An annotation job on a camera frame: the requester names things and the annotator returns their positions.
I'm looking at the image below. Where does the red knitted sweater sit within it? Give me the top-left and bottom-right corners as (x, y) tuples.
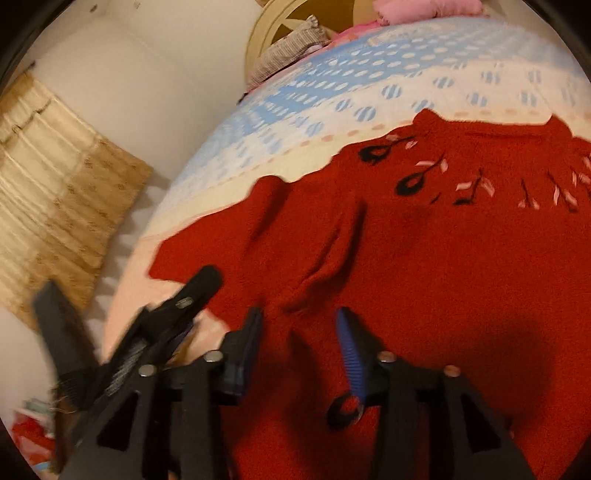
(148, 110), (590, 479)

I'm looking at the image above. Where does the red patterned bed skirt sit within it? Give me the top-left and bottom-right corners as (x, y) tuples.
(10, 398), (56, 479)

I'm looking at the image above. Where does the beige side window curtain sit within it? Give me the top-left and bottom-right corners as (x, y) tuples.
(1, 73), (152, 330)

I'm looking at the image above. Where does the polka dot bed quilt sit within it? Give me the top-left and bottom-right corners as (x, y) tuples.
(100, 17), (590, 358)

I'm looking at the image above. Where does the striped pillow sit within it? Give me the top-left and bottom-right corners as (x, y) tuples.
(245, 15), (329, 92)

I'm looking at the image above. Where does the cream wooden headboard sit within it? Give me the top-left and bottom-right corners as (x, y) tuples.
(245, 0), (377, 78)

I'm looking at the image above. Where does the pink bed sheet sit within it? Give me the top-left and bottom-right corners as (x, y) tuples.
(329, 21), (382, 47)

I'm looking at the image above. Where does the pink pillow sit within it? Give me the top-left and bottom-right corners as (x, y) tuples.
(373, 0), (484, 25)

